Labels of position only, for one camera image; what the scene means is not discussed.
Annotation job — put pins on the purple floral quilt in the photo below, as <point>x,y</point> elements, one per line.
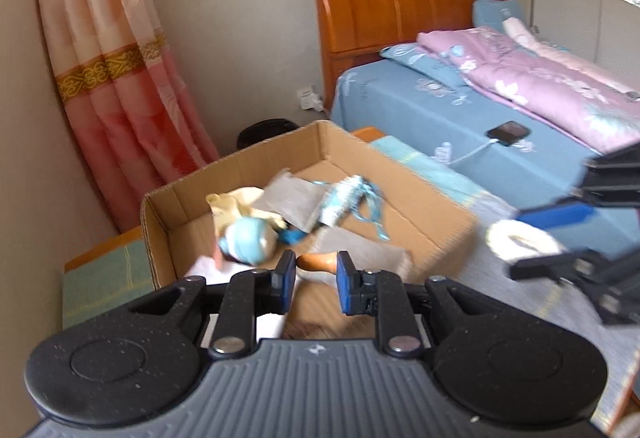
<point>585,109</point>

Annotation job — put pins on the black lined trash bin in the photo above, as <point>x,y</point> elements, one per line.
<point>264,130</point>

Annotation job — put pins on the cardboard box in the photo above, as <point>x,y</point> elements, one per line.
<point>296,171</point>

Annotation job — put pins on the white sock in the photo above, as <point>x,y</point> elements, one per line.
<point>239,299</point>

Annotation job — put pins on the cream scrunchie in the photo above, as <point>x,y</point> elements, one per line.
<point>512,240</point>

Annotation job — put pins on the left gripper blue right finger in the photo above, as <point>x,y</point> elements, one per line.
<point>357,289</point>

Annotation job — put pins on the cream yellow cloth bag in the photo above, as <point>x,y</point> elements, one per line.
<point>229,207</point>

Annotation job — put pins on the blue pillow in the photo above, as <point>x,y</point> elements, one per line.
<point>492,13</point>

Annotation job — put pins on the black smartphone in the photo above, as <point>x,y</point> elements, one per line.
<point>508,133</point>

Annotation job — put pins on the blue floral bed sheet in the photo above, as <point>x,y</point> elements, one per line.
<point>427,103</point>

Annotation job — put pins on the pink orange shoe insole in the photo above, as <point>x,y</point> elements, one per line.
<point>317,262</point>

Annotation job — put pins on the white wall charger plug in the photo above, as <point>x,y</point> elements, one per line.
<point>309,99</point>

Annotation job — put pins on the pink patterned curtain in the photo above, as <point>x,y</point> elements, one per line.
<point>125,100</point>

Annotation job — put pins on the blue patterned sachet with tassel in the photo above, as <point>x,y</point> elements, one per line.
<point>354,196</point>

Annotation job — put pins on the blue white round toy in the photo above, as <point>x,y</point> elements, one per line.
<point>249,240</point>

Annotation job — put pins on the grey fabric sachet pouch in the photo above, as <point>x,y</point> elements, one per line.
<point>297,200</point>

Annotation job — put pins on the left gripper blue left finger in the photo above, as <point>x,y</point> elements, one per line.
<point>282,283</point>

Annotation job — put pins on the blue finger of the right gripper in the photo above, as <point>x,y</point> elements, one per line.
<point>554,267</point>
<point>556,215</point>

